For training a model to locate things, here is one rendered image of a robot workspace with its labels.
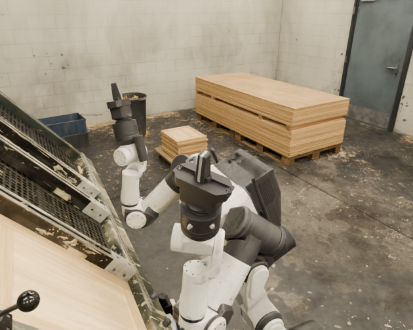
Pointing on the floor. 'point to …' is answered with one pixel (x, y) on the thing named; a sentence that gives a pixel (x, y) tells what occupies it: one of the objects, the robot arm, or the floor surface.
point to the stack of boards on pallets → (272, 114)
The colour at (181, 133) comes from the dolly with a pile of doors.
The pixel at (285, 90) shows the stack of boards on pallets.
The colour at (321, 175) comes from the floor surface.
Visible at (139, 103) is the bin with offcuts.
